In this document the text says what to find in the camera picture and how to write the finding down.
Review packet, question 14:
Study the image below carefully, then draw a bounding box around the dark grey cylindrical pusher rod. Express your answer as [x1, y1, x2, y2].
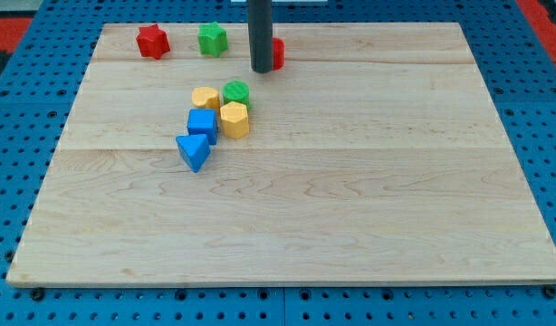
[246, 0, 273, 73]

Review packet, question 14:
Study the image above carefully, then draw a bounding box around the blue triangle block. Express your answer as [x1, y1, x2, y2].
[176, 134, 211, 173]

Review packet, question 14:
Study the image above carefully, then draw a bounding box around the red cylinder block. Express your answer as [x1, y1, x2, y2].
[273, 37, 285, 71]

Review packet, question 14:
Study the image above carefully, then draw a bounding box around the blue cube block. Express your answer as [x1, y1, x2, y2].
[187, 109, 218, 145]

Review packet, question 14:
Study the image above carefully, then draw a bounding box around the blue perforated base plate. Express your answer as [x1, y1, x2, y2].
[0, 1, 556, 325]

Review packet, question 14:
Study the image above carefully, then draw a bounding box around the green star block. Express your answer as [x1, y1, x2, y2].
[197, 22, 228, 57]

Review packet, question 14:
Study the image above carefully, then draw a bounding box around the yellow heart block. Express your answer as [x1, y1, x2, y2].
[191, 87, 220, 110]

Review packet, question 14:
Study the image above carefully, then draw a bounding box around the light wooden board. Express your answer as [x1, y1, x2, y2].
[6, 23, 556, 288]

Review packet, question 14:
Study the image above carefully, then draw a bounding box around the red star block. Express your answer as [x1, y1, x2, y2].
[136, 24, 170, 60]

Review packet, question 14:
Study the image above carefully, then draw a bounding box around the yellow hexagon block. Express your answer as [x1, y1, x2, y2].
[220, 101, 250, 139]

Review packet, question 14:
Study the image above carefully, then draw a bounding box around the green cylinder block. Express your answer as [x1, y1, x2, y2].
[222, 80, 250, 110]

